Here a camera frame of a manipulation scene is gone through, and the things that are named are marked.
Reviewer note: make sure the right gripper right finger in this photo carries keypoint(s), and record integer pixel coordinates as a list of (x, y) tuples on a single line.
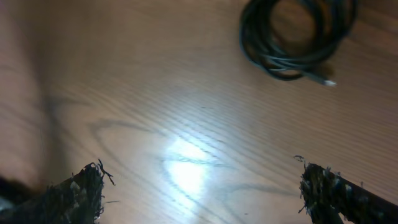
[(329, 198)]

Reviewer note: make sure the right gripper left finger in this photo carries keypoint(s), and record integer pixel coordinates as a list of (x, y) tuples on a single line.
[(75, 200)]

